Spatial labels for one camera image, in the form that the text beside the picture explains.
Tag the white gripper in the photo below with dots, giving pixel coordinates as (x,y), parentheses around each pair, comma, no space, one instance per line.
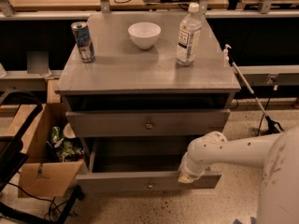
(187,171)

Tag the grey drawer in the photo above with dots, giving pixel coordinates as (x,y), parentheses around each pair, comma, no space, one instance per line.
(140,164)
(133,123)

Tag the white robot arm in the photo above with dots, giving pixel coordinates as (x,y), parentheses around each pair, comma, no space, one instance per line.
(278,156)

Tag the grey top drawer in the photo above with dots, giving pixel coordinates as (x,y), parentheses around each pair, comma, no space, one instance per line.
(133,123)

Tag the grey wooden drawer cabinet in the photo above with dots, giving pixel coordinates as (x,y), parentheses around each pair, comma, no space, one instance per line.
(124,77)

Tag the white reacher grabber stick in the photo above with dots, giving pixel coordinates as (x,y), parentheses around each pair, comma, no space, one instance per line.
(273,126)

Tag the small white pump bottle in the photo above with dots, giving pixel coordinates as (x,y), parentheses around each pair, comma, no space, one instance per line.
(226,53)

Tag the cardboard box with trash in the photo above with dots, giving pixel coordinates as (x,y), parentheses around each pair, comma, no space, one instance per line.
(40,176)

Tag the clear plastic water bottle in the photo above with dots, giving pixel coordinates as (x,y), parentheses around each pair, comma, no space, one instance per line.
(188,36)

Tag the white ceramic bowl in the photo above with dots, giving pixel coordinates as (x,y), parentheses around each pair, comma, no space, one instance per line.
(144,34)

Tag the energy drink can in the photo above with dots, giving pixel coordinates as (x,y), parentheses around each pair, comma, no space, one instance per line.
(84,41)

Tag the black chair frame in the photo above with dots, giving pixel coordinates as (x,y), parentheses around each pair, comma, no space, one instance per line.
(12,159)

